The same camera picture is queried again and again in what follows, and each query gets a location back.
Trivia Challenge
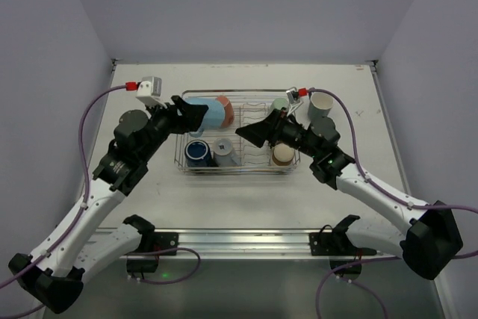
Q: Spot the light blue mug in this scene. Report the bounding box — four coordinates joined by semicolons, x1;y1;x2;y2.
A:
185;97;226;137

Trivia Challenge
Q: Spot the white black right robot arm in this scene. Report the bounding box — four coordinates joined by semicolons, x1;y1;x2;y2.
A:
235;110;463;280

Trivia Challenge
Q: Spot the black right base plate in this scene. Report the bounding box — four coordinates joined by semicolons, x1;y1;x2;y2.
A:
308;225;377;256

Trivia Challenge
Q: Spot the dark blue mug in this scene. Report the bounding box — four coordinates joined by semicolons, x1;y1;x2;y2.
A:
184;140;213;167

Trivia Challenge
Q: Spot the chrome wire dish rack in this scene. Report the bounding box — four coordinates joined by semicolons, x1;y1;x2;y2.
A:
174;89;301;176

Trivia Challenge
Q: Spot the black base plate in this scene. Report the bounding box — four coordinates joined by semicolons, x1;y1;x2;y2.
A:
308;225;377;256
135;232;179;255

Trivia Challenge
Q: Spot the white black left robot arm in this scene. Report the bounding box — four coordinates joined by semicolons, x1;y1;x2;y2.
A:
8;96;208;314

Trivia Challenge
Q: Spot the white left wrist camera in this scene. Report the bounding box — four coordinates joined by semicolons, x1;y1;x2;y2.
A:
136;76;165;108

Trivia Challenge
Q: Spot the right controller box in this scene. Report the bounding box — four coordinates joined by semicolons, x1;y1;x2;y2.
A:
329;260;362;280

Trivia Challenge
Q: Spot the aluminium mounting rail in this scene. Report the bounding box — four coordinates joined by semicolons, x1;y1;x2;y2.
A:
155;229;388;260

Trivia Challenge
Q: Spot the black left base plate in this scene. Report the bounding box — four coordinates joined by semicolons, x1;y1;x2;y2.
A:
135;232;179;255

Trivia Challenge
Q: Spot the mint green cup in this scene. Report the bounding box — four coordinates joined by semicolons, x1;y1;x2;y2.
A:
268;97;289;114

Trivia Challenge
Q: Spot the left controller box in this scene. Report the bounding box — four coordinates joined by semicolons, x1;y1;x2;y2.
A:
126;259;158;276

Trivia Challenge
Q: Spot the pale blue grey cup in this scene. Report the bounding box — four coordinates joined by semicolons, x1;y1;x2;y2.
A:
212;138;241;167

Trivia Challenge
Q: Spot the controller box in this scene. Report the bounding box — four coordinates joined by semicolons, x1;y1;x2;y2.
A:
329;260;362;280
126;259;158;276

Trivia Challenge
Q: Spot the pink dotted mug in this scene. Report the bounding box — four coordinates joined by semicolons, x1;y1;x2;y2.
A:
216;95;235;128

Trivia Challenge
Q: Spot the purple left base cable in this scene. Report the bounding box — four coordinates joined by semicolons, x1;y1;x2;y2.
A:
128;247;202;285

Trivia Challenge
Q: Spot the dark teal grey mug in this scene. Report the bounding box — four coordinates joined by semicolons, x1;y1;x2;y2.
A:
307;92;334;125

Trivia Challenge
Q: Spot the cream brown cup front right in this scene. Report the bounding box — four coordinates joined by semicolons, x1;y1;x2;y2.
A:
270;143;294;167

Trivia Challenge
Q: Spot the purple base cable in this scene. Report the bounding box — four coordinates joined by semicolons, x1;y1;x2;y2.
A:
128;247;202;285
315;255;389;319

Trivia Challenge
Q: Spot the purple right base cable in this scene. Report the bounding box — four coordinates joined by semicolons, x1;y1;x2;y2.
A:
315;255;389;319

